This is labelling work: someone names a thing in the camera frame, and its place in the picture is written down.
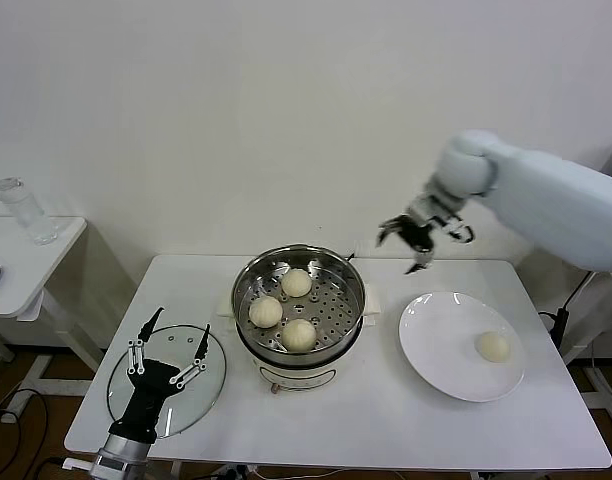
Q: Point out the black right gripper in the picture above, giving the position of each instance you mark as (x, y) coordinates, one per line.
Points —
(417, 232)

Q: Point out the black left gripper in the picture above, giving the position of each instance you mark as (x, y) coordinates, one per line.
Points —
(148, 395)

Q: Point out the round glass lid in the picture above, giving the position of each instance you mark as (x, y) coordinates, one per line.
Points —
(186, 415)

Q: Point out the white steamed baozi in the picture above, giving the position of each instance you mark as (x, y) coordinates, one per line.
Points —
(266, 311)
(493, 346)
(298, 335)
(297, 283)

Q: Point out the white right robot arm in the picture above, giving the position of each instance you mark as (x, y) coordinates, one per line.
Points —
(536, 200)

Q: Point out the steel perforated steamer basket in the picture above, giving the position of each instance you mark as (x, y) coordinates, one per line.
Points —
(336, 310)

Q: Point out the white round plate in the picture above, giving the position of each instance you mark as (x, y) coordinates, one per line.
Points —
(436, 340)

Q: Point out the small white side table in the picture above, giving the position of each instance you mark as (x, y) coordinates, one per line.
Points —
(71, 335)

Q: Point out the cream electric cooker pot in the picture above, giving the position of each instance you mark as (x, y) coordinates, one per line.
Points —
(296, 372)

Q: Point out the clear glass jar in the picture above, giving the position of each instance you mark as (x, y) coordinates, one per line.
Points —
(28, 215)

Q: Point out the white desk with legs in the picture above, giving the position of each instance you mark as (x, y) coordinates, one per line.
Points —
(583, 325)

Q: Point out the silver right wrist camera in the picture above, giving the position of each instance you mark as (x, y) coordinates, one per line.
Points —
(428, 205)

